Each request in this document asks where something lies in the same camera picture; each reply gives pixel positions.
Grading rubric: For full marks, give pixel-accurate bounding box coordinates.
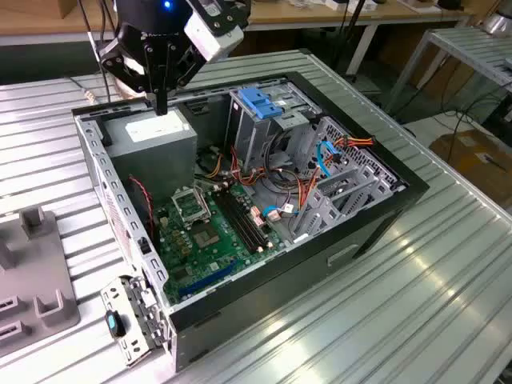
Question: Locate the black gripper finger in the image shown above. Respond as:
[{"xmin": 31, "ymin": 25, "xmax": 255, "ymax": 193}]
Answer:
[
  {"xmin": 99, "ymin": 38, "xmax": 162, "ymax": 117},
  {"xmin": 161, "ymin": 42, "xmax": 202, "ymax": 117}
]

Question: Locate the blue data wire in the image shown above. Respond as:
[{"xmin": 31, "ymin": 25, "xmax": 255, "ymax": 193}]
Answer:
[{"xmin": 314, "ymin": 139, "xmax": 336, "ymax": 178}]

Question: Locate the orange red power wire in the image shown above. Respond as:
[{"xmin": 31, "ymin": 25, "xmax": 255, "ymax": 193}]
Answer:
[{"xmin": 330, "ymin": 134, "xmax": 376, "ymax": 165}]

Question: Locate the perforated metal disk bay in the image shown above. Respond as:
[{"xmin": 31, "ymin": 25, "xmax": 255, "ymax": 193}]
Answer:
[{"xmin": 290, "ymin": 115, "xmax": 406, "ymax": 246}]

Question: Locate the grey power supply unit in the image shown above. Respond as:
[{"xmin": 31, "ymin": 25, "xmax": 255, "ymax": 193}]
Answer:
[{"xmin": 102, "ymin": 106, "xmax": 199, "ymax": 205}]

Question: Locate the blue drive bay latch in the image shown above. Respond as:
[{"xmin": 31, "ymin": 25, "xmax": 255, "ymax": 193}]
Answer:
[{"xmin": 237, "ymin": 86, "xmax": 284, "ymax": 121}]

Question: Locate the grey optical drive cage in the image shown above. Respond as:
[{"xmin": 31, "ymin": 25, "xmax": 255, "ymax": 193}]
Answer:
[{"xmin": 223, "ymin": 78, "xmax": 321, "ymax": 173}]

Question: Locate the wooden desk with white legs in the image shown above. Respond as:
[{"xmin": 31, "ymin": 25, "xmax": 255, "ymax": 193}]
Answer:
[{"xmin": 0, "ymin": 0, "xmax": 475, "ymax": 77}]

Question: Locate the black case fan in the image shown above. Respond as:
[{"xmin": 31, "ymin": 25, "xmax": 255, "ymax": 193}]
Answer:
[{"xmin": 126, "ymin": 174, "xmax": 157, "ymax": 243}]

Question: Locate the metal socket cover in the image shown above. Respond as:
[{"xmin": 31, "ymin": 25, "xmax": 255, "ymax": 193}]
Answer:
[{"xmin": 170, "ymin": 186, "xmax": 212, "ymax": 226}]

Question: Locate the black RAM slot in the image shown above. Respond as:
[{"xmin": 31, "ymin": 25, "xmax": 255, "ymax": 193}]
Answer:
[
  {"xmin": 222, "ymin": 187, "xmax": 268, "ymax": 247},
  {"xmin": 210, "ymin": 190, "xmax": 257, "ymax": 255}
]

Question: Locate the CPU socket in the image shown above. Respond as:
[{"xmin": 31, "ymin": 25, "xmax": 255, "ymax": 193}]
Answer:
[{"xmin": 189, "ymin": 221, "xmax": 222, "ymax": 252}]

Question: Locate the green motherboard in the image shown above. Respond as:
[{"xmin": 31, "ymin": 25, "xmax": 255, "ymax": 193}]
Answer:
[{"xmin": 154, "ymin": 182, "xmax": 289, "ymax": 309}]

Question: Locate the blue expansion slot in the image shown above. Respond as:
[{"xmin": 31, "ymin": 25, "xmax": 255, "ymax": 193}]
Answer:
[{"xmin": 178, "ymin": 258, "xmax": 243, "ymax": 299}]

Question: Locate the grey part rack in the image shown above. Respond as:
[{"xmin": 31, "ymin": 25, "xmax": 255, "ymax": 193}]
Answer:
[{"xmin": 0, "ymin": 206, "xmax": 82, "ymax": 357}]

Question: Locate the black open PC case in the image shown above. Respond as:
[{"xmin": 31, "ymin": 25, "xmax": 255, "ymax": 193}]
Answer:
[{"xmin": 70, "ymin": 70, "xmax": 431, "ymax": 374}]

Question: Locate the black blue release latch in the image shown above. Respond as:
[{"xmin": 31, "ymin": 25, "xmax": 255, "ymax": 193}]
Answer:
[{"xmin": 103, "ymin": 308, "xmax": 126, "ymax": 340}]

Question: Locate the metal slat side table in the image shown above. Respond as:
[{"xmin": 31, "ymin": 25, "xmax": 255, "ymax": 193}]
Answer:
[{"xmin": 383, "ymin": 26, "xmax": 512, "ymax": 117}]

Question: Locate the flat brown cardboard box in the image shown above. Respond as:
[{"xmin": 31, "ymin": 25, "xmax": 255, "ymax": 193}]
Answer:
[{"xmin": 428, "ymin": 130, "xmax": 512, "ymax": 201}]

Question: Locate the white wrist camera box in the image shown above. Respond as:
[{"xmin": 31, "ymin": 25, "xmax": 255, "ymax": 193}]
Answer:
[{"xmin": 183, "ymin": 0, "xmax": 246, "ymax": 64}]

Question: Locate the black cable with silver plug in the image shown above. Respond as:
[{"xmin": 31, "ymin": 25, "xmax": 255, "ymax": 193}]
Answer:
[{"xmin": 75, "ymin": 0, "xmax": 119, "ymax": 106}]

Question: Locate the yellow orange wire bundle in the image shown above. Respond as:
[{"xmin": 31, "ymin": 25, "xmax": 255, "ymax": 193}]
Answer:
[{"xmin": 195, "ymin": 154, "xmax": 225, "ymax": 179}]

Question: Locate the black cable loop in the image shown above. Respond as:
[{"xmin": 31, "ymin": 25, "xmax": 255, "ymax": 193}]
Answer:
[{"xmin": 265, "ymin": 127, "xmax": 301, "ymax": 179}]

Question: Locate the red black fan wire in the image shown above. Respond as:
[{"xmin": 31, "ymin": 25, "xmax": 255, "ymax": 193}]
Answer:
[{"xmin": 127, "ymin": 174, "xmax": 156, "ymax": 241}]

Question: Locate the blue wire with white label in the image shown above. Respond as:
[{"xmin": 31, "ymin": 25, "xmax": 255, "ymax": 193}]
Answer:
[{"xmin": 262, "ymin": 204, "xmax": 299, "ymax": 219}]

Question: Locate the red orange wire bundle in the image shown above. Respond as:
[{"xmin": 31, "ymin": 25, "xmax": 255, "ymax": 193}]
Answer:
[{"xmin": 230, "ymin": 146, "xmax": 321, "ymax": 210}]

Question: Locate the metal slot retainer bracket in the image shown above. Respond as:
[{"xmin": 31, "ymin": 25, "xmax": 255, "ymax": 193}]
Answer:
[{"xmin": 99, "ymin": 274, "xmax": 171, "ymax": 368}]

